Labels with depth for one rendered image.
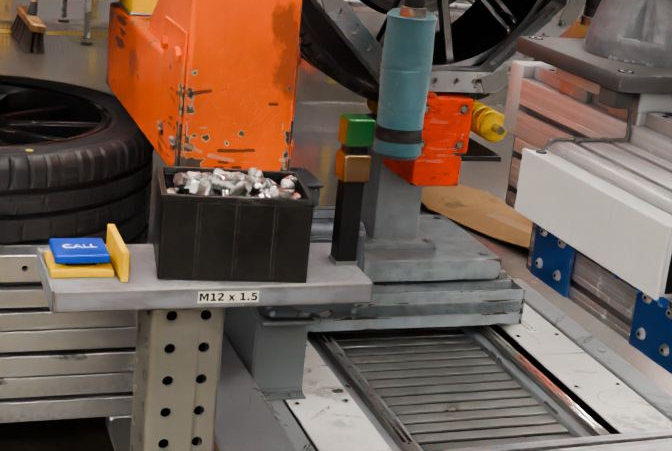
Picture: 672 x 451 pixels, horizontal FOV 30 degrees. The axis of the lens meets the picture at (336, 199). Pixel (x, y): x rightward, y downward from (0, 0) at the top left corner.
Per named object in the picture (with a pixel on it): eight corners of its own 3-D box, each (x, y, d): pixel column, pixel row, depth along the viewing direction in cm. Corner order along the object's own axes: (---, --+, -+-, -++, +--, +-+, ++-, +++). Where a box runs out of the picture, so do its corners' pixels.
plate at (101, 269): (104, 256, 169) (104, 249, 169) (114, 277, 162) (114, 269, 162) (43, 257, 166) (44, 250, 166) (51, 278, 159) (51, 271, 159)
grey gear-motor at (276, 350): (286, 312, 256) (301, 146, 246) (355, 404, 218) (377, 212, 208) (199, 315, 250) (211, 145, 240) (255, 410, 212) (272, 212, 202)
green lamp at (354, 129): (363, 141, 174) (366, 113, 173) (373, 148, 171) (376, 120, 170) (336, 140, 173) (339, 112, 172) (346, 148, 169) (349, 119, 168)
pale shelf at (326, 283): (332, 260, 186) (334, 241, 185) (372, 303, 170) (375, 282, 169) (35, 266, 171) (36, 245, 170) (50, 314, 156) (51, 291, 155)
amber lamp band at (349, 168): (359, 175, 176) (362, 148, 175) (369, 184, 172) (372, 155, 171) (333, 175, 174) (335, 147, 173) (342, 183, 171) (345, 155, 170)
